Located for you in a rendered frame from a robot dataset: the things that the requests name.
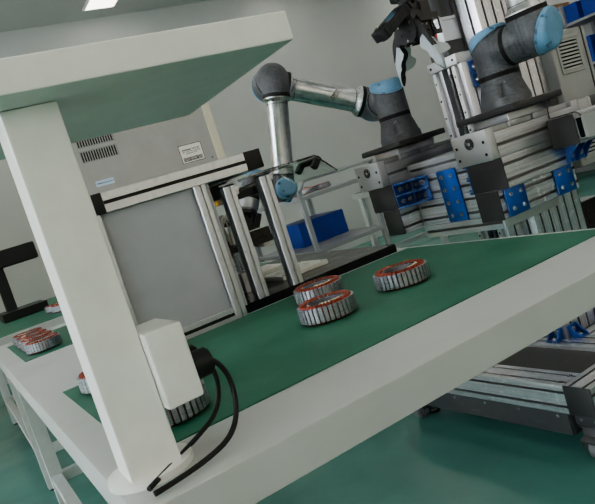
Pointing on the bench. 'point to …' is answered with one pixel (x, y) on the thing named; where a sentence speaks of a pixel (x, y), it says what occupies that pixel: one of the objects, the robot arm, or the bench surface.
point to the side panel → (174, 262)
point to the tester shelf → (177, 181)
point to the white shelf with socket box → (144, 465)
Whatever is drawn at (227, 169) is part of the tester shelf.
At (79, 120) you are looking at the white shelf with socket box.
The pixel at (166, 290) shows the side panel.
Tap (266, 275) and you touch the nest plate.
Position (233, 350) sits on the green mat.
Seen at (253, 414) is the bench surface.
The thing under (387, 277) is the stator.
